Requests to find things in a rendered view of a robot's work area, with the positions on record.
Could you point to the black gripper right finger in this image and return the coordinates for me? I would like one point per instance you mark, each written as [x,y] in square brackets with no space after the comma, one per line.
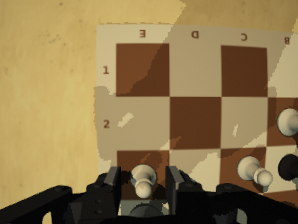
[193,207]

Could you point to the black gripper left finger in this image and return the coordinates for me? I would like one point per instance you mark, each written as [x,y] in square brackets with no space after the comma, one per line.
[98,205]

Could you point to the brown and cream chessboard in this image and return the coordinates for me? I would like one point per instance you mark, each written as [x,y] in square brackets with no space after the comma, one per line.
[196,97]

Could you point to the white chess piece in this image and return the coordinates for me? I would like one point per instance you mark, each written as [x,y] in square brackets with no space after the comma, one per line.
[145,210]
[287,122]

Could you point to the black chess piece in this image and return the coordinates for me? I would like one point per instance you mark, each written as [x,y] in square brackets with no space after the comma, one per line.
[288,167]

